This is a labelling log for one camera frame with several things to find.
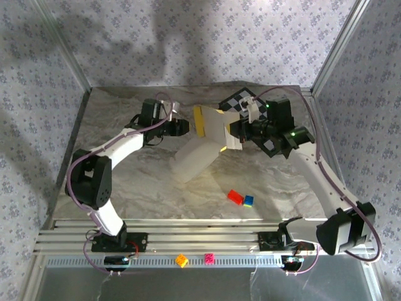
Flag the aluminium side rail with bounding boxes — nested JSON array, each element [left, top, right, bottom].
[[300, 87, 360, 226], [46, 87, 92, 226]]

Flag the black left circuit board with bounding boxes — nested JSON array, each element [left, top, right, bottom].
[[104, 255, 130, 272]]

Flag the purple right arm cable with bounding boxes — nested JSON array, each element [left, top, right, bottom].
[[252, 86, 383, 277]]

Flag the black right circuit board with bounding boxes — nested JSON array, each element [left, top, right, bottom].
[[281, 255, 305, 271]]

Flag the red toy brick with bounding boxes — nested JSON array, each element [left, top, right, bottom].
[[227, 189, 244, 206]]

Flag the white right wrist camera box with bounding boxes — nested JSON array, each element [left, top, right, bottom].
[[239, 96, 261, 122]]

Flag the glossy metal panel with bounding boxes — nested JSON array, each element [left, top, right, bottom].
[[23, 253, 382, 301]]

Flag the black white chessboard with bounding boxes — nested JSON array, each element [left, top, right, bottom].
[[218, 88, 280, 158]]

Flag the white yellow paper box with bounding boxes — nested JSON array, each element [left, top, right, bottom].
[[170, 105, 244, 184]]

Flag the grey slotted cable duct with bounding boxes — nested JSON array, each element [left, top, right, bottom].
[[46, 254, 284, 267]]

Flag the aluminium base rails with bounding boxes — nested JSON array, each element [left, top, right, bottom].
[[33, 218, 377, 255]]

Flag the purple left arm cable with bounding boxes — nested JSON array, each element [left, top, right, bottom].
[[64, 92, 175, 278]]

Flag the black circuit board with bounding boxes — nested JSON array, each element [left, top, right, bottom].
[[281, 255, 305, 271], [104, 255, 130, 272]]

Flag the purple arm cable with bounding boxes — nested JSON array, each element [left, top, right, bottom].
[[64, 92, 175, 278], [252, 86, 383, 277]]

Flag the aluminium frame post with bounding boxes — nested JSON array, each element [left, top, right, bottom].
[[33, 0, 93, 91], [311, 0, 373, 92]]

